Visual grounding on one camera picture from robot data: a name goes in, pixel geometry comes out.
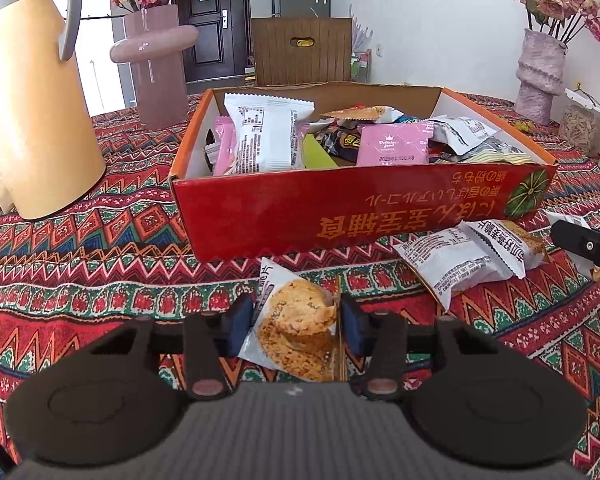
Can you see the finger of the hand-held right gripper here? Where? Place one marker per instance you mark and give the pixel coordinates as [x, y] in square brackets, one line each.
[587, 245]

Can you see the purple textured vase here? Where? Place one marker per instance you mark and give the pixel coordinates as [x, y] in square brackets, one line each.
[537, 80]

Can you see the dark brown door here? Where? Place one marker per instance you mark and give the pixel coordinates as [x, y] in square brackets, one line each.
[215, 45]

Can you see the blue snack packet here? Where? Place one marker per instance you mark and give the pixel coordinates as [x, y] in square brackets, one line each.
[407, 120]

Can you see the storage cart with bottles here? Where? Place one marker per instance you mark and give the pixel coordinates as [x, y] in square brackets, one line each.
[360, 67]

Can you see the patterned red tablecloth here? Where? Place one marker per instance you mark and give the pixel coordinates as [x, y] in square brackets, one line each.
[105, 270]

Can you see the white snack packet black print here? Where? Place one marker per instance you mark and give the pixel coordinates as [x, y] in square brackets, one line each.
[450, 265]
[267, 135]

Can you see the lime green snack packet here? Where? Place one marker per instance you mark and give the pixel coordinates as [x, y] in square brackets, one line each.
[316, 152]

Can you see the brown wooden chair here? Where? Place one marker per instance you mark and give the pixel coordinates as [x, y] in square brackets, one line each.
[280, 60]

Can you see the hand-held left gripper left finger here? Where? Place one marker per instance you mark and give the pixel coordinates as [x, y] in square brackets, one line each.
[241, 325]

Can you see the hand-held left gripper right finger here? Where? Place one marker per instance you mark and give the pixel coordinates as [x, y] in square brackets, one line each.
[352, 325]

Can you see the red cardboard box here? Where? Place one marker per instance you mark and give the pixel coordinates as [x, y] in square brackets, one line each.
[280, 210]

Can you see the beige striped snack packet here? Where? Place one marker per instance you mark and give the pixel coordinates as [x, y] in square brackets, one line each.
[500, 155]

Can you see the clear jar white lid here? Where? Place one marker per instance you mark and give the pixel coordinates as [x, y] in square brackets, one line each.
[580, 130]

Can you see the orange cookie snack packet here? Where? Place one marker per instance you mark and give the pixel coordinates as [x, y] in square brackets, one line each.
[365, 114]

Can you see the light pink snack packet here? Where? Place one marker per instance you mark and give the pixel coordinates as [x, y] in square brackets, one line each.
[392, 145]

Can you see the fallen yellow petals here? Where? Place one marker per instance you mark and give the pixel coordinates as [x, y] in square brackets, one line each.
[522, 127]

